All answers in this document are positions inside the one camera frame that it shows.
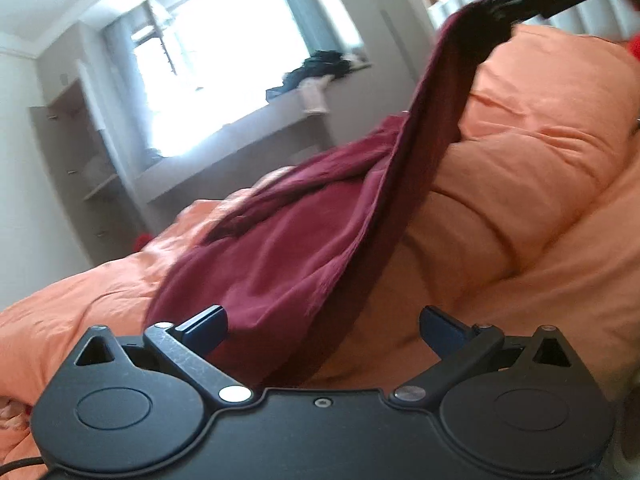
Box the blue-grey left curtain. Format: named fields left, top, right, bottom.
left=102, top=13, right=162, bottom=171

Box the open beige wardrobe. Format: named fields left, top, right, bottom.
left=29, top=58, right=146, bottom=266

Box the grey padded headboard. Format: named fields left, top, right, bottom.
left=422, top=0, right=640, bottom=42

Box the red item beyond bed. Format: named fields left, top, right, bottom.
left=132, top=233, right=154, bottom=252

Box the dark clothes pile on sill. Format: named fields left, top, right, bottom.
left=266, top=50, right=368, bottom=102

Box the white cloth hanging off sill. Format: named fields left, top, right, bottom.
left=297, top=75, right=334, bottom=116

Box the maroon red garment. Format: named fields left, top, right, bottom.
left=146, top=0, right=511, bottom=387

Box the grey window seat cabinet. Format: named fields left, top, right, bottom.
left=134, top=91, right=334, bottom=233

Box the blue-grey curtain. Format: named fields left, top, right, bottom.
left=286, top=0, right=364, bottom=55
left=102, top=13, right=162, bottom=171

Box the blue-grey right curtain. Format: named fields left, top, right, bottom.
left=286, top=0, right=364, bottom=55

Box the orange duvet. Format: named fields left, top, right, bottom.
left=1, top=25, right=639, bottom=465

